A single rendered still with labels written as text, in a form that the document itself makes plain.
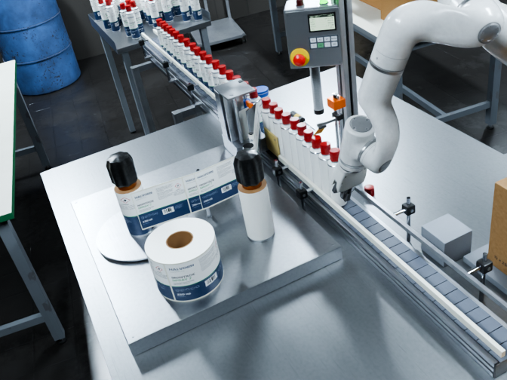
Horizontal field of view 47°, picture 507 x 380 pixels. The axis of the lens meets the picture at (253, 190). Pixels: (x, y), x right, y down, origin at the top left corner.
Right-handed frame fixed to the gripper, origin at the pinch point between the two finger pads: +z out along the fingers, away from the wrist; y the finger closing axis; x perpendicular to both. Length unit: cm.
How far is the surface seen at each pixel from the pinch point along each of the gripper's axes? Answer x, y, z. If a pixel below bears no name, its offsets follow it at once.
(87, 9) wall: -430, -7, 205
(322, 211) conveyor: -3.3, 5.2, 10.2
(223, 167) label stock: -27.0, 29.5, -0.8
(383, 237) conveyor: 19.0, -1.1, -0.1
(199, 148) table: -70, 21, 37
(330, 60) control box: -29.5, -9.2, -28.0
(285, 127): -35.6, 1.4, 2.1
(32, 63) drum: -367, 63, 200
